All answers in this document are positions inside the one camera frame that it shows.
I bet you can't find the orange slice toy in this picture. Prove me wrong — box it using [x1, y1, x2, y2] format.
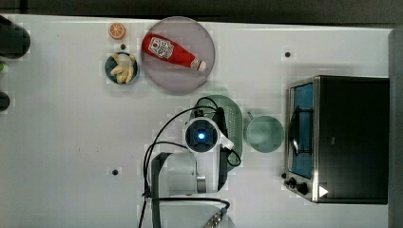
[108, 23, 126, 40]

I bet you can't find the black cylinder upper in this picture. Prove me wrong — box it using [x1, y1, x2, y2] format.
[0, 16, 31, 59]

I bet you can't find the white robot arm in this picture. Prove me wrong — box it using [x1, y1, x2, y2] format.
[148, 106, 235, 228]

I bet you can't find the peeled banana toy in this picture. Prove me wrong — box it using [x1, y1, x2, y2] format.
[111, 53, 136, 84]

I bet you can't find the black toaster oven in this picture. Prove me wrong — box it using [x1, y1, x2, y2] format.
[281, 75, 390, 204]

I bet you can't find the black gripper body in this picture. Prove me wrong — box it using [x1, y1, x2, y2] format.
[212, 107, 228, 137]

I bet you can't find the red ketchup bottle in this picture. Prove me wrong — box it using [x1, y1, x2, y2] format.
[142, 33, 206, 72]

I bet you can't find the green strainer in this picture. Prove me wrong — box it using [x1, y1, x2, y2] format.
[199, 95, 243, 157]

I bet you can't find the green mug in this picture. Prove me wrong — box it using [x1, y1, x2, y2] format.
[244, 111, 284, 153]

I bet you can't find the blue bowl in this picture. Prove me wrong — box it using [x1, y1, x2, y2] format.
[105, 52, 140, 85]

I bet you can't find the black round object lower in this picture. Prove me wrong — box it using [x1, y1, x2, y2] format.
[0, 91, 10, 111]

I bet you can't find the pink plate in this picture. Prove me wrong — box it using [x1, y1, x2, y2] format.
[141, 16, 215, 93]

